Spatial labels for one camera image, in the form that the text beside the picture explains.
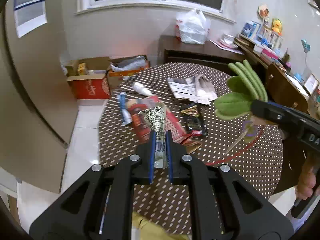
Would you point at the white paper cup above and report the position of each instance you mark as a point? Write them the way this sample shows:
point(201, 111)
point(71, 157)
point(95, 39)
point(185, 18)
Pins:
point(141, 89)

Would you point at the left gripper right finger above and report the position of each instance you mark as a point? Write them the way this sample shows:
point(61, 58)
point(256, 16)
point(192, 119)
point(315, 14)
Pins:
point(223, 205)

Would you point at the brown polka dot tablecloth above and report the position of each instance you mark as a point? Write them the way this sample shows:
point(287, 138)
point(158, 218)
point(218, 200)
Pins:
point(163, 203)

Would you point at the dark wooden chair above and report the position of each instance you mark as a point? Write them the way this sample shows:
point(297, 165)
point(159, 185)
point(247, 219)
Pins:
point(283, 91)

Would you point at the yellow trousers leg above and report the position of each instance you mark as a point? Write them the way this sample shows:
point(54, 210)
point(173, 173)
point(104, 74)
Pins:
point(151, 231)

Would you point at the blue white tube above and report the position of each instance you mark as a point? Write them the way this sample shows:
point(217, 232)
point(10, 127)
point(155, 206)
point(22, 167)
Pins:
point(125, 115)

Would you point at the plain cardboard box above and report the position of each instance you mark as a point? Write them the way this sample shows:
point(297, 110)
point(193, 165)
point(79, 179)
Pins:
point(84, 66)

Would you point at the red snack packaging box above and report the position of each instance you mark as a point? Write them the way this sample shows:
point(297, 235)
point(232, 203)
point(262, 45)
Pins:
point(172, 124)

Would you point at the dark snack wrapper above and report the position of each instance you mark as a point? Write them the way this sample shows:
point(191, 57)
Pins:
point(193, 120)

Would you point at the black white printed wrapper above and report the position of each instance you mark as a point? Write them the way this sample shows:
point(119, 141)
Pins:
point(155, 118)

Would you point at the newspaper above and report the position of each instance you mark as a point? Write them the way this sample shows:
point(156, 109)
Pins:
point(197, 89)

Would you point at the right hand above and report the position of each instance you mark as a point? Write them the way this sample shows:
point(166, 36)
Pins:
point(307, 179)

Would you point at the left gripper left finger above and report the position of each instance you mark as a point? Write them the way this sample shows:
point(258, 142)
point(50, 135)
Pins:
point(99, 204)

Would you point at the red gift carton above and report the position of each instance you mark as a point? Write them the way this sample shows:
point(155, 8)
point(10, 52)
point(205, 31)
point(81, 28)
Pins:
point(89, 87)

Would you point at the green plush vegetable toy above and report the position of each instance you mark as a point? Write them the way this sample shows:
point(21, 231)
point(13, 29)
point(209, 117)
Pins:
point(246, 87)

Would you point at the stacked plates on sideboard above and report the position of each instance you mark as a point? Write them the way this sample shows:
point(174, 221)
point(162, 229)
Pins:
point(228, 41)

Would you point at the open brown cardboard box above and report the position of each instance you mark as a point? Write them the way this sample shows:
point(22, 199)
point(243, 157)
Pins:
point(123, 68)

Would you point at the beige refrigerator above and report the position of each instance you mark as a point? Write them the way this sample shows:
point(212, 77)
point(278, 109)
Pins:
point(38, 109)

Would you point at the white plastic shopping bag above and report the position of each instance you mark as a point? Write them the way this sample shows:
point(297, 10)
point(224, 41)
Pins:
point(192, 27)

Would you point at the dark wooden sideboard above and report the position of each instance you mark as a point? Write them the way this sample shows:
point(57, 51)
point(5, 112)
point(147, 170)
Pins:
point(171, 49)

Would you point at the yellow duck plush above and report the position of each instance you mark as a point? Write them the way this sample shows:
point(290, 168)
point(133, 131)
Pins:
point(277, 26)

